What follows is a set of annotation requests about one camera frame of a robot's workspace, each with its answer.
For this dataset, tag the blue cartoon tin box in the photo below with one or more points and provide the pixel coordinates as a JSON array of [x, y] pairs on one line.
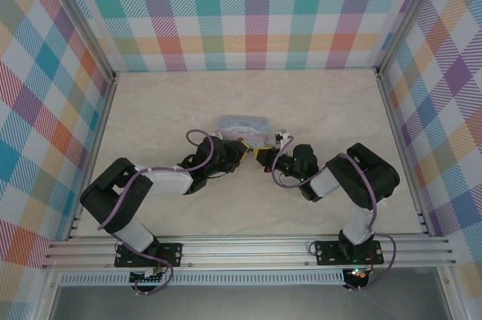
[[244, 128]]

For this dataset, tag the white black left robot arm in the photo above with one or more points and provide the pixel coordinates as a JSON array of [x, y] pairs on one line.
[[165, 180]]

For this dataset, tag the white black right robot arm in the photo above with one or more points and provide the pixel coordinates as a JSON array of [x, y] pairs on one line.
[[361, 180]]

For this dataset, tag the right controller circuit board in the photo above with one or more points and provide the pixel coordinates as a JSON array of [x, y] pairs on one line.
[[356, 275]]

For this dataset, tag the controller circuit board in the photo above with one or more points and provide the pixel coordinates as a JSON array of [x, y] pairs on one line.
[[148, 276], [356, 275]]

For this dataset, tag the left controller circuit board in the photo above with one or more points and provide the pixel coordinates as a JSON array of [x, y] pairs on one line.
[[148, 276]]

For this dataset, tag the aluminium mounting rail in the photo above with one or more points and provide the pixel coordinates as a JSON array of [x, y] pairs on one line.
[[244, 250]]

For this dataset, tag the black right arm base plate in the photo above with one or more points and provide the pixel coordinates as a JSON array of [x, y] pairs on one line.
[[327, 252]]

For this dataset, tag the aluminium frame side rail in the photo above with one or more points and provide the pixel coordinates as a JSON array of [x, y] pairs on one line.
[[403, 147], [96, 139]]

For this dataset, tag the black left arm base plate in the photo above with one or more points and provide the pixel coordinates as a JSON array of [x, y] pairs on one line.
[[171, 254]]

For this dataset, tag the aluminium frame post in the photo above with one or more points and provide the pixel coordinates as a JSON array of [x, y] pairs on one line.
[[81, 19], [408, 11]]

